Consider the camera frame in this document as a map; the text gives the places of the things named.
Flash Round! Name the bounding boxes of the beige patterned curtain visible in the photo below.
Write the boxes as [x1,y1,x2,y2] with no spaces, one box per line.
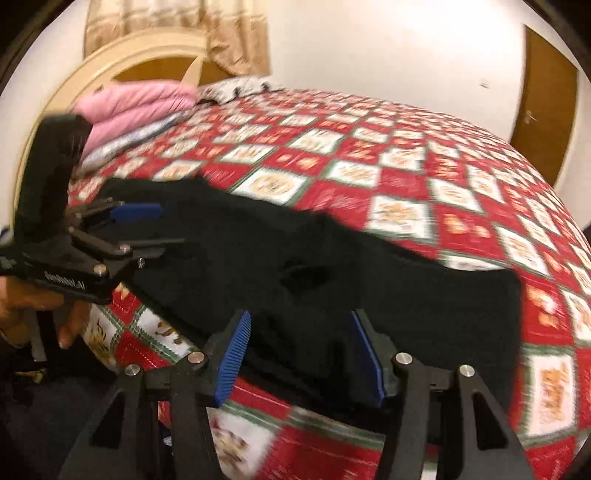
[85,0,271,77]

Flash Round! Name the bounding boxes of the black pants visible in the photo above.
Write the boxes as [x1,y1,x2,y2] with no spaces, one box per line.
[98,176,526,418]

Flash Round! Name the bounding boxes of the cream wooden headboard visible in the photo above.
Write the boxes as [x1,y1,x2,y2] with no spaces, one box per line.
[14,29,232,208]

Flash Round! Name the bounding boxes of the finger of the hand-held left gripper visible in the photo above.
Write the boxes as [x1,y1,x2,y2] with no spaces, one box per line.
[68,227,186,278]
[68,198,164,230]

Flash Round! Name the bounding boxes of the pink folded blanket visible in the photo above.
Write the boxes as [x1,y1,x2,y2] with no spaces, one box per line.
[73,82,200,149]

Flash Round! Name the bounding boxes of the grey folded blanket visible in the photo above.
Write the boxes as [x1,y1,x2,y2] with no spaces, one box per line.
[79,115,186,171]

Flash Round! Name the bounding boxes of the person's left hand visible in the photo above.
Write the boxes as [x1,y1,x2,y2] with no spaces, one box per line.
[0,277,92,350]

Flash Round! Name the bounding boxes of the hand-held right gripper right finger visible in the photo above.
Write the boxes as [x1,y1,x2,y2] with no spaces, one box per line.
[350,309,537,480]

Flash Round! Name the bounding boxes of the patterned pillow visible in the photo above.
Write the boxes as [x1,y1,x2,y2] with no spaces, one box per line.
[198,76,286,105]

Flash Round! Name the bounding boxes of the brown wooden door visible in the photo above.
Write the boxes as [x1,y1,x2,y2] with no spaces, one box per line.
[509,23,581,163]

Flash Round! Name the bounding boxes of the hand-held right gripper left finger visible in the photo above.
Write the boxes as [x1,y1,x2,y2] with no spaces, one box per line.
[58,309,253,480]

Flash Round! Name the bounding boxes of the red printed bedspread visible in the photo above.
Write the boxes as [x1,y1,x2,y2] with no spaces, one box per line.
[67,85,591,480]

